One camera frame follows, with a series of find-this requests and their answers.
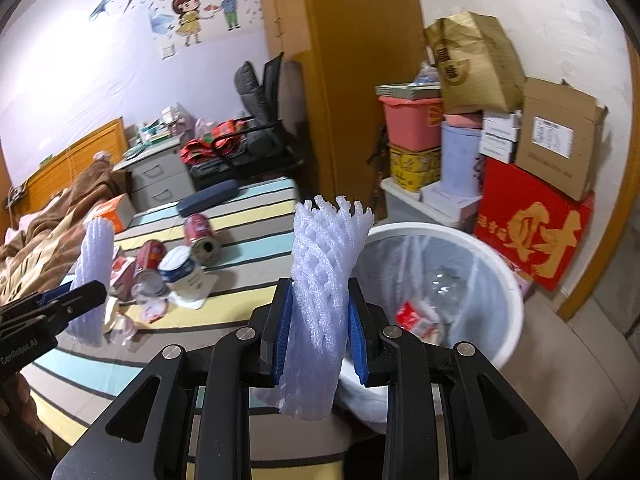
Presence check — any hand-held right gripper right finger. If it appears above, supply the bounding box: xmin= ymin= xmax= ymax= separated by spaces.
xmin=348 ymin=277 xmax=578 ymax=480

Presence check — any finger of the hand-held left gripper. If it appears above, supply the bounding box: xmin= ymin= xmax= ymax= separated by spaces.
xmin=0 ymin=280 xmax=107 ymax=328
xmin=0 ymin=284 xmax=74 ymax=312

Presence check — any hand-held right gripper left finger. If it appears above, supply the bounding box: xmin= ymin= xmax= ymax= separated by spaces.
xmin=50 ymin=277 xmax=296 ymax=480

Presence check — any white foam fruit net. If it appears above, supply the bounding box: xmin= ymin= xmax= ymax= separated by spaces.
xmin=66 ymin=217 xmax=116 ymax=347
xmin=252 ymin=195 xmax=376 ymax=420

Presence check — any small clear jelly cup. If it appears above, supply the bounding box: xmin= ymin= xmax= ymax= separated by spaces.
xmin=137 ymin=297 xmax=168 ymax=323
xmin=102 ymin=305 xmax=136 ymax=346

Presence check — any white round trash bin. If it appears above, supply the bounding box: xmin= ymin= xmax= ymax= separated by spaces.
xmin=334 ymin=223 xmax=524 ymax=433

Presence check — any red snack wrapper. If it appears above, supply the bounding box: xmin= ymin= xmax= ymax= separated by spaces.
xmin=396 ymin=302 xmax=441 ymax=343

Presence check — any red drink can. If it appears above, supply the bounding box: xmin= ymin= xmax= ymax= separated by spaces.
xmin=131 ymin=240 xmax=170 ymax=298
xmin=183 ymin=213 xmax=222 ymax=264

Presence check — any brown blanket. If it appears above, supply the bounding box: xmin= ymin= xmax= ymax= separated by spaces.
xmin=0 ymin=162 xmax=133 ymax=306

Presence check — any orange and white box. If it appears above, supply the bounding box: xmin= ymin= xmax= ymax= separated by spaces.
xmin=82 ymin=194 xmax=137 ymax=233

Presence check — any white yogurt cup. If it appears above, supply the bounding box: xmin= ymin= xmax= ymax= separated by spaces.
xmin=159 ymin=249 xmax=205 ymax=297

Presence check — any grey nightstand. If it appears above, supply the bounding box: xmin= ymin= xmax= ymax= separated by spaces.
xmin=112 ymin=137 xmax=196 ymax=211

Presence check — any wooden headboard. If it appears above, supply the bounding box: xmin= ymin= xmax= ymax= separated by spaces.
xmin=0 ymin=116 xmax=126 ymax=211

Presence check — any dark blue glasses case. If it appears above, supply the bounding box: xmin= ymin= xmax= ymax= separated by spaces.
xmin=178 ymin=179 xmax=238 ymax=211

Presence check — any white flat box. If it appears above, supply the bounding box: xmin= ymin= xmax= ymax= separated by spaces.
xmin=420 ymin=181 xmax=483 ymax=226

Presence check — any pink flat box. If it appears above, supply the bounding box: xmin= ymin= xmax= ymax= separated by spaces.
xmin=500 ymin=255 xmax=536 ymax=301

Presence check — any black office chair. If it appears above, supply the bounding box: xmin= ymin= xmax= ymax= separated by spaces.
xmin=210 ymin=52 xmax=306 ymax=181

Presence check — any yellow patterned box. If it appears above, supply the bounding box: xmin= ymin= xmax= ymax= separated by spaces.
xmin=387 ymin=144 xmax=443 ymax=192

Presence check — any pile of medicine boxes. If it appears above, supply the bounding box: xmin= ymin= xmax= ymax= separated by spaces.
xmin=125 ymin=104 xmax=193 ymax=153

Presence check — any red patterned bag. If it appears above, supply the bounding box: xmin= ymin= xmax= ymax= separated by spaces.
xmin=180 ymin=119 xmax=253 ymax=166

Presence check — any red gift box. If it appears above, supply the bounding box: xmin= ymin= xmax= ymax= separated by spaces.
xmin=472 ymin=157 xmax=596 ymax=292

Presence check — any lilac cylinder box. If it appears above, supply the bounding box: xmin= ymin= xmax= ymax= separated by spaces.
xmin=440 ymin=122 xmax=483 ymax=197

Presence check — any pink storage bin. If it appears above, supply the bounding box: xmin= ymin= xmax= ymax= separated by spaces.
xmin=377 ymin=95 xmax=446 ymax=153

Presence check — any white labelled box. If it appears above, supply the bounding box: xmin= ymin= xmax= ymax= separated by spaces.
xmin=482 ymin=112 xmax=523 ymax=141
xmin=478 ymin=135 xmax=518 ymax=164

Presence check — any grey chair cushion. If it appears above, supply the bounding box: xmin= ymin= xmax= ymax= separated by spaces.
xmin=235 ymin=61 xmax=273 ymax=121

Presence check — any pink round lid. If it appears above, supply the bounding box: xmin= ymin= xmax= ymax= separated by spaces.
xmin=443 ymin=112 xmax=483 ymax=131

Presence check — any grey ribbed lid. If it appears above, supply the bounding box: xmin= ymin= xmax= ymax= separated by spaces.
xmin=376 ymin=81 xmax=443 ymax=103

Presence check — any wooden wardrobe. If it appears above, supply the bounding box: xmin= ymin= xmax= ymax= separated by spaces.
xmin=250 ymin=0 xmax=431 ymax=221

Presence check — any clear bag of bottles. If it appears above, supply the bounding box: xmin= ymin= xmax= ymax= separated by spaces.
xmin=412 ymin=62 xmax=443 ymax=86

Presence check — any open cardboard box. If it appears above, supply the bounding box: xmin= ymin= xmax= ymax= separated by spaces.
xmin=515 ymin=76 xmax=608 ymax=202

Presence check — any brown paper bag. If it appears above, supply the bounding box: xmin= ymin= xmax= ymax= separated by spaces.
xmin=424 ymin=11 xmax=527 ymax=115

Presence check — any cartoon wall sticker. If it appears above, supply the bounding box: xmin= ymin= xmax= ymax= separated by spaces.
xmin=89 ymin=0 xmax=263 ymax=46

